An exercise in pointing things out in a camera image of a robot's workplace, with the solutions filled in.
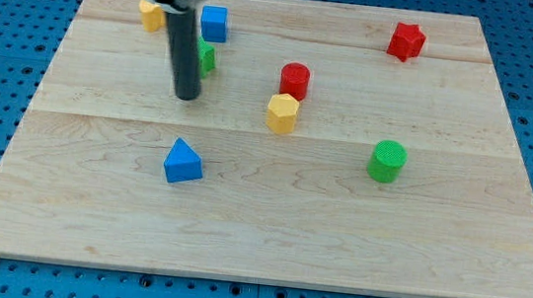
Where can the blue cube block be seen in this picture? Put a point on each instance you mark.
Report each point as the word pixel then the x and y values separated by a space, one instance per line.
pixel 214 23

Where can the green block behind rod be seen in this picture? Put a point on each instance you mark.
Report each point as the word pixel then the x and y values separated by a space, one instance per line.
pixel 206 55

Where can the green cylinder block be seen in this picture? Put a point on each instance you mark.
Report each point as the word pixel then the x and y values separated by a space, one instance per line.
pixel 387 161

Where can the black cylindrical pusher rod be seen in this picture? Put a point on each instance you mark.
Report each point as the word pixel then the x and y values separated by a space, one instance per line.
pixel 183 43

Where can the blue triangle block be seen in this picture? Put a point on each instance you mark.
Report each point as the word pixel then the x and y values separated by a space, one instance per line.
pixel 182 163

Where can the light wooden board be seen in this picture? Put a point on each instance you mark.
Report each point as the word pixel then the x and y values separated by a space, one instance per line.
pixel 83 182

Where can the red star block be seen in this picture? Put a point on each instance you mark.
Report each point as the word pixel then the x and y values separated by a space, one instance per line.
pixel 406 42

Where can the yellow hexagon block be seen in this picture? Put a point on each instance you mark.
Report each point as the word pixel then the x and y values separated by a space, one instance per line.
pixel 281 113

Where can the red cylinder block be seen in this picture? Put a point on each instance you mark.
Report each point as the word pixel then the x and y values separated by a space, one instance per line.
pixel 294 80

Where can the yellow heart block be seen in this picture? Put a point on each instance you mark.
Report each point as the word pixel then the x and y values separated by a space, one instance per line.
pixel 152 16

